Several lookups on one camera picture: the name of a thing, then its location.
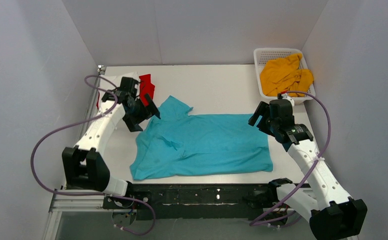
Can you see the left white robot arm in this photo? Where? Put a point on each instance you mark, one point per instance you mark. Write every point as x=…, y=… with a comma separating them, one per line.
x=84, y=164

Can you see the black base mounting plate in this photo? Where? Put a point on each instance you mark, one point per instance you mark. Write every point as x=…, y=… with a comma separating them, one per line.
x=205, y=201

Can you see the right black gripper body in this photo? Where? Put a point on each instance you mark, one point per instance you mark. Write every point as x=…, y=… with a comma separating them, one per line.
x=263, y=119

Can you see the white folded t shirt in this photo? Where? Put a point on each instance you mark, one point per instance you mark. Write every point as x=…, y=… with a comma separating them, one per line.
x=116, y=80

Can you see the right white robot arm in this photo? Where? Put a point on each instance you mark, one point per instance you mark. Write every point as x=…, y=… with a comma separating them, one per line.
x=332, y=213

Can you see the red folded t shirt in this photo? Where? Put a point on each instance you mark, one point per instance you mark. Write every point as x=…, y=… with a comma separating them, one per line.
x=141, y=88

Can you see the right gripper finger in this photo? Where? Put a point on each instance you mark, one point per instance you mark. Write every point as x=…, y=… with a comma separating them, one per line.
x=262, y=110
x=264, y=125

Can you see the yellow crumpled t shirt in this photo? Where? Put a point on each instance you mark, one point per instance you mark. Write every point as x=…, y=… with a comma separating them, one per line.
x=284, y=74

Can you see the white plastic basket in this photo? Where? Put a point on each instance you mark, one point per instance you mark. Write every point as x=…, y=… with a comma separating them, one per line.
x=263, y=55

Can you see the turquoise t shirt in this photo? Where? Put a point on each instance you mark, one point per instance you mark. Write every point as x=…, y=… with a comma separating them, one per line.
x=179, y=143

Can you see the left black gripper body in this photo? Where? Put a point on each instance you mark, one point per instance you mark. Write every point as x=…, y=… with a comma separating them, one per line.
x=140, y=112

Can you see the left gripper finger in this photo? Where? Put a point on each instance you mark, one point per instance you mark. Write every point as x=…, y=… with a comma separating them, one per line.
x=132, y=123
x=151, y=108

